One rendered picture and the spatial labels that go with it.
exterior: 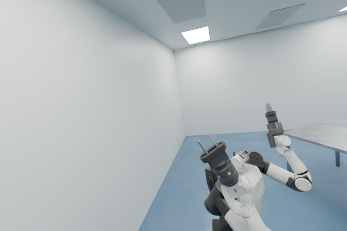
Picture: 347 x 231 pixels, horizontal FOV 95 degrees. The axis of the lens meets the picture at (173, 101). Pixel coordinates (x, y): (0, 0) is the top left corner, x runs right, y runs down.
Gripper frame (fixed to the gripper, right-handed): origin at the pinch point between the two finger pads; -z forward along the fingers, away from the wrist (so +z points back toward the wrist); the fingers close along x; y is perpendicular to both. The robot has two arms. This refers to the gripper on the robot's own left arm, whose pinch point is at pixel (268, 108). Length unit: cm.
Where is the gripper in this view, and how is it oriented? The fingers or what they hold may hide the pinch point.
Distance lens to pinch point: 131.5
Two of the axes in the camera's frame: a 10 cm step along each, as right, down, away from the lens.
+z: 1.4, 9.4, -3.0
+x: -3.8, -2.3, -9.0
